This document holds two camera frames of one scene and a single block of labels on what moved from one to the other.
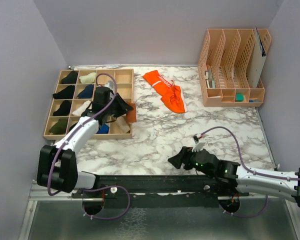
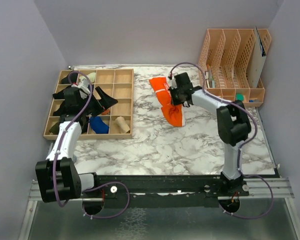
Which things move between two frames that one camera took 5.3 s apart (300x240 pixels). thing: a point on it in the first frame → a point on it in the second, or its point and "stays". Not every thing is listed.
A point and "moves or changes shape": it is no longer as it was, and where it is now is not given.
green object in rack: (239, 97) stays
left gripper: (124, 107) → (106, 101)
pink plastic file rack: (224, 66) stays
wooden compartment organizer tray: (74, 95) stays
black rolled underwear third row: (64, 109) stays
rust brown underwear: (131, 116) moves or changes shape
